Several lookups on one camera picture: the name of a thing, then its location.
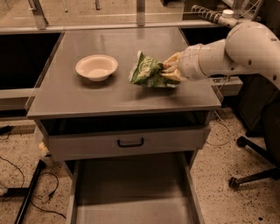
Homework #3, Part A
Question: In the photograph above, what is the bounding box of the black metal floor bar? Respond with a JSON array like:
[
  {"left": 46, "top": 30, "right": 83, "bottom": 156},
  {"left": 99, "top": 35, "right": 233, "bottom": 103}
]
[{"left": 14, "top": 159, "right": 46, "bottom": 224}]

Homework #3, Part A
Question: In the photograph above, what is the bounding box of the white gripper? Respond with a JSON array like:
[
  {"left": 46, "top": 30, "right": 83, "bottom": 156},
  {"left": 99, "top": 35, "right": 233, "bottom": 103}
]
[{"left": 161, "top": 44, "right": 208, "bottom": 81}]

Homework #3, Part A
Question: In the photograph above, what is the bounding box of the green jalapeno chip bag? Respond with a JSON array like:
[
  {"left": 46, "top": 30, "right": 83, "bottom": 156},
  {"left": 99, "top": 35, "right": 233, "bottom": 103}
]
[{"left": 129, "top": 51, "right": 179, "bottom": 88}]

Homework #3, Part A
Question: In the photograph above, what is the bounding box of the white power strip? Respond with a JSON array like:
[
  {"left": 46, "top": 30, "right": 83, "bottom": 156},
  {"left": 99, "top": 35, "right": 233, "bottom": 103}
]
[{"left": 191, "top": 5, "right": 240, "bottom": 29}]

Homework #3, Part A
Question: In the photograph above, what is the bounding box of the open grey middle drawer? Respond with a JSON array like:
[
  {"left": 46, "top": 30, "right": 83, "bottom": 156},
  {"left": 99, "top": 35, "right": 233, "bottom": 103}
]
[{"left": 66, "top": 153, "right": 205, "bottom": 224}]

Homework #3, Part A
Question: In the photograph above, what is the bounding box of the black drawer handle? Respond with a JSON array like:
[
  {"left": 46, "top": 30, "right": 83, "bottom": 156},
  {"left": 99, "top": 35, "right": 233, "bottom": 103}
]
[{"left": 117, "top": 138, "right": 144, "bottom": 148}]

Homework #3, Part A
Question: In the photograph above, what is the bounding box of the grey drawer cabinet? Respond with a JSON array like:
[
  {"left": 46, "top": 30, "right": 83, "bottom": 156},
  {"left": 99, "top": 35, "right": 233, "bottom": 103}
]
[{"left": 26, "top": 27, "right": 222, "bottom": 179}]

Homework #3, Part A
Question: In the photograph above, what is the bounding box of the white power cable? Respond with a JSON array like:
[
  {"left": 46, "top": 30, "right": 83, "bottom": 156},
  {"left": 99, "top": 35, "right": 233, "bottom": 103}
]
[{"left": 205, "top": 74, "right": 235, "bottom": 147}]

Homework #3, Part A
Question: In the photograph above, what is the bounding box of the grey top drawer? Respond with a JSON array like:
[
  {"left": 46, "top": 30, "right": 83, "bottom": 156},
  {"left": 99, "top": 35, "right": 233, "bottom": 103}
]
[{"left": 45, "top": 125, "right": 210, "bottom": 161}]

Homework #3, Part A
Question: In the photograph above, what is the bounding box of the black floor cable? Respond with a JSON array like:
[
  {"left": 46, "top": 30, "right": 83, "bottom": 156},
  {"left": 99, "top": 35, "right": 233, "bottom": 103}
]
[{"left": 0, "top": 156, "right": 67, "bottom": 220}]

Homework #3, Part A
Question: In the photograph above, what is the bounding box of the aluminium frame rail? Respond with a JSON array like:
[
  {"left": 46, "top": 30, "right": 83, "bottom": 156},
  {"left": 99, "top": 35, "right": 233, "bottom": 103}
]
[{"left": 0, "top": 17, "right": 262, "bottom": 35}]

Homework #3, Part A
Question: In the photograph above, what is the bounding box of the white paper bowl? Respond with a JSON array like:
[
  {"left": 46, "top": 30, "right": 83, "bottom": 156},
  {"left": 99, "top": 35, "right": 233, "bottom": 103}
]
[{"left": 75, "top": 55, "right": 118, "bottom": 81}]

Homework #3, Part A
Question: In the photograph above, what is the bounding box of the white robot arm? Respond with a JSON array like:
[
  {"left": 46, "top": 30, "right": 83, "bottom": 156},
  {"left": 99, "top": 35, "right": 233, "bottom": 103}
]
[{"left": 161, "top": 22, "right": 280, "bottom": 89}]

